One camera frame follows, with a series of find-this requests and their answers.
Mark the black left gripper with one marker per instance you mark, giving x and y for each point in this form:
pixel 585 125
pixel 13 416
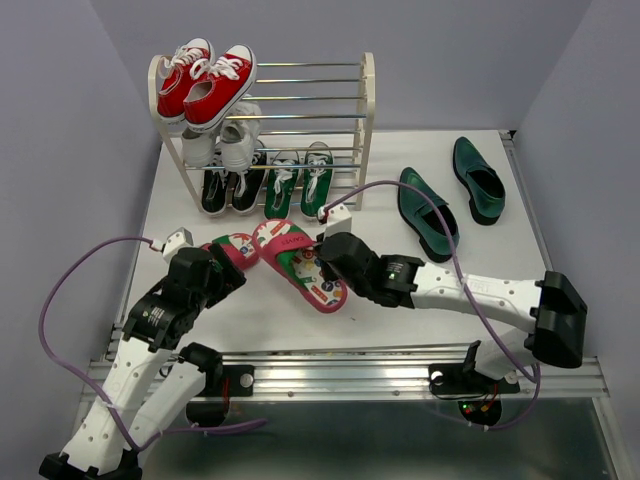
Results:
pixel 228 278

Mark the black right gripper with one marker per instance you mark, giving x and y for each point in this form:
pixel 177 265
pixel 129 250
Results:
pixel 327 272

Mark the red sneaker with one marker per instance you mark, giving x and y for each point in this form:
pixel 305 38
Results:
pixel 218 86
pixel 177 79

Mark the black sneaker right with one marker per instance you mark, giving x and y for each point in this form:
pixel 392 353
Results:
pixel 250 176

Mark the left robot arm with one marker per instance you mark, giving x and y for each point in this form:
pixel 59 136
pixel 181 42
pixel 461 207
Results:
pixel 152 377

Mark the white sneaker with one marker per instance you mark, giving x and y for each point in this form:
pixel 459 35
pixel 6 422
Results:
pixel 199 148
pixel 238 134

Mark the white sneaker right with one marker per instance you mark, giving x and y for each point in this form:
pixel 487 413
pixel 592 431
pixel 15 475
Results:
pixel 238 134

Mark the dark green loafer far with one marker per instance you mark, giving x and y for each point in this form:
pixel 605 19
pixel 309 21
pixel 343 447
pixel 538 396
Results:
pixel 487 194

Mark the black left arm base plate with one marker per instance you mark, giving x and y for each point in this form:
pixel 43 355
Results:
pixel 230 381

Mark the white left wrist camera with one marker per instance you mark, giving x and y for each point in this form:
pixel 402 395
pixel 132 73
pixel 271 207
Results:
pixel 181 238

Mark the pink slide sandal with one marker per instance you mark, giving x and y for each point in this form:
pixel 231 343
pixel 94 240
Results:
pixel 238 247
pixel 288 249

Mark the dark green loafer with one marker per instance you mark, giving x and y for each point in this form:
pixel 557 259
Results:
pixel 422 218
pixel 487 194

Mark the red sneaker right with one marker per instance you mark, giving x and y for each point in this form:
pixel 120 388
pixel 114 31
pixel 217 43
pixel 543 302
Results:
pixel 218 86

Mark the cream shoe rack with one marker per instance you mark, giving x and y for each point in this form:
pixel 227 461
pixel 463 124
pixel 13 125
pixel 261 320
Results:
pixel 318 106

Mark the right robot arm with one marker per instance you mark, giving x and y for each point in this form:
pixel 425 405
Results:
pixel 546 318

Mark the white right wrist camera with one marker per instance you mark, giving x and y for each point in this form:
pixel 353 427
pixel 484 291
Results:
pixel 337 219

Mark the aluminium table edge rail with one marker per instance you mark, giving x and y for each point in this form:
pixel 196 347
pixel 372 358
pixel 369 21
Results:
pixel 383 374

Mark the dark green loafer near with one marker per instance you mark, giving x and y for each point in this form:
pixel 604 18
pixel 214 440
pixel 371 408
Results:
pixel 422 218

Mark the green canvas sneaker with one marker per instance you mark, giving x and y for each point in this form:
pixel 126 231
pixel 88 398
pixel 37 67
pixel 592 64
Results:
pixel 281 182
pixel 317 178

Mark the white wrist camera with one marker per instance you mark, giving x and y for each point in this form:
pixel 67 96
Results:
pixel 337 219
pixel 181 238

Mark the black sneaker left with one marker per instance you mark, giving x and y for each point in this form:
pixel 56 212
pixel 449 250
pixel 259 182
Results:
pixel 214 192

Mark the black sneaker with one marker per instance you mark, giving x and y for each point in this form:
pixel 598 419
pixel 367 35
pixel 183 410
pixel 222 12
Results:
pixel 214 192
pixel 250 176

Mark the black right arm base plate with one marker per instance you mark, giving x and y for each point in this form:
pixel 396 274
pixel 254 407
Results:
pixel 462 380

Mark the white sneaker left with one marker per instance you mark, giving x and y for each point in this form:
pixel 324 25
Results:
pixel 199 148

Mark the red sneaker left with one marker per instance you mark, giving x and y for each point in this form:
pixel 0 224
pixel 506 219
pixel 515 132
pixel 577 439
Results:
pixel 177 79

